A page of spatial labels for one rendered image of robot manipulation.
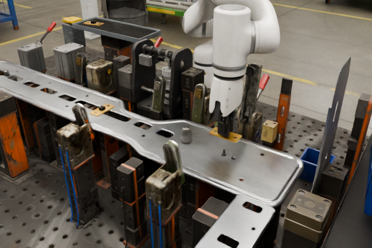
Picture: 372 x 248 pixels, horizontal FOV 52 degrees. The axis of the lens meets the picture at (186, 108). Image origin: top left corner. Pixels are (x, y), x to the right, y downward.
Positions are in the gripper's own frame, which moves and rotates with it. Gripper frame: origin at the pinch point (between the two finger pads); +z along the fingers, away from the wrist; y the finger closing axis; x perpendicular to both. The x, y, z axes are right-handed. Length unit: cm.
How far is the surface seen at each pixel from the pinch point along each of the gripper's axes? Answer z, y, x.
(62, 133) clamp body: 5.0, 21.3, -40.5
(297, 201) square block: 3.4, 13.8, 24.9
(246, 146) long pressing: 9.4, -7.2, 3.2
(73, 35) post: -1, -31, -92
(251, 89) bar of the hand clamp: -4.5, -15.2, -0.1
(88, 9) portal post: 72, -267, -342
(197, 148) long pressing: 9.4, 1.2, -8.0
